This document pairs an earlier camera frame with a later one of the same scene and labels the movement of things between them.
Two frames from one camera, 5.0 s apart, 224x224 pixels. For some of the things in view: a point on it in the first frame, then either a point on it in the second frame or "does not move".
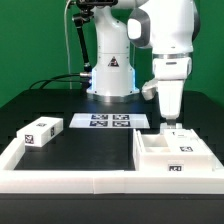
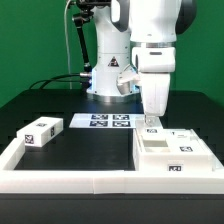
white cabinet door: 164,127 → 150,133
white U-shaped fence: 103,182 does not move
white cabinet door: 184,141 does not move
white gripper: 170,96 → 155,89
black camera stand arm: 86,14 does not move
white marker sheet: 110,121 does not move
